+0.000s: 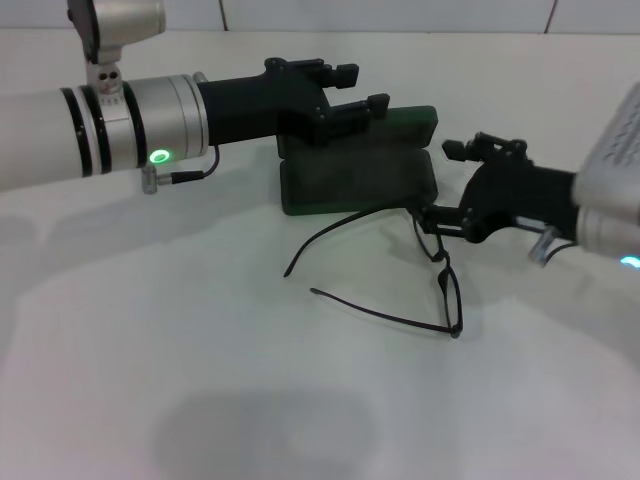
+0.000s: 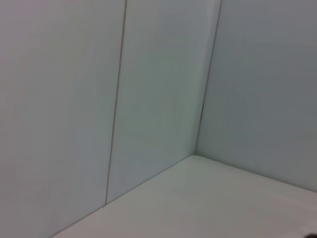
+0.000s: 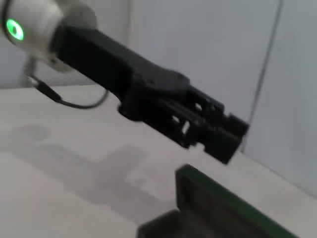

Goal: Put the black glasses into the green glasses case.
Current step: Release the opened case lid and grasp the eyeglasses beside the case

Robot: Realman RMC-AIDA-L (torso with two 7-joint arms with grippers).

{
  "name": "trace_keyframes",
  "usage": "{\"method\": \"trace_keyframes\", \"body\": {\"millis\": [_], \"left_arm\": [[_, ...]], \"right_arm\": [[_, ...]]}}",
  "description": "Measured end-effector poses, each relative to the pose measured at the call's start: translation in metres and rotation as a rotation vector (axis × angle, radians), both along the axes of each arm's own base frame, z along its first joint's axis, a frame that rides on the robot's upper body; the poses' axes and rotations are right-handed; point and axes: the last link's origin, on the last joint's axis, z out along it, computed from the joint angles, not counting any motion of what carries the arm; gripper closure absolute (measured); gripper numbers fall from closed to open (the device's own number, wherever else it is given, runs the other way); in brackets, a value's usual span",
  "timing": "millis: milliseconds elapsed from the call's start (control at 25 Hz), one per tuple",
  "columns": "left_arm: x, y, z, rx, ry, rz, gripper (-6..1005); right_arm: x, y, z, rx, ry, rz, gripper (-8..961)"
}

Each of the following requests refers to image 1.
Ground arm cable with plug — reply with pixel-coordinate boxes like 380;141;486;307
528;225;577;265
141;144;222;195

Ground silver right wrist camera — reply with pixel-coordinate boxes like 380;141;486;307
571;82;640;211

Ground right arm cable with plug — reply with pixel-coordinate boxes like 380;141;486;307
528;225;577;265

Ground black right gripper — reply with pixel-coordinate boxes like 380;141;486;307
412;131;579;245

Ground left arm cable with plug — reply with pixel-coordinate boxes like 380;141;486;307
141;144;222;195

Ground black glasses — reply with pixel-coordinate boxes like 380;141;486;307
283;197;465;340

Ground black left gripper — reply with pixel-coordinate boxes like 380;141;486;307
197;57;390;149

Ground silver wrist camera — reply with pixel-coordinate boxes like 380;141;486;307
66;0;167;96
571;82;640;211

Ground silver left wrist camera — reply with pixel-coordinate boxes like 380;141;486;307
66;0;167;96

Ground green glasses case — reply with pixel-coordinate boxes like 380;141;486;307
277;104;440;217

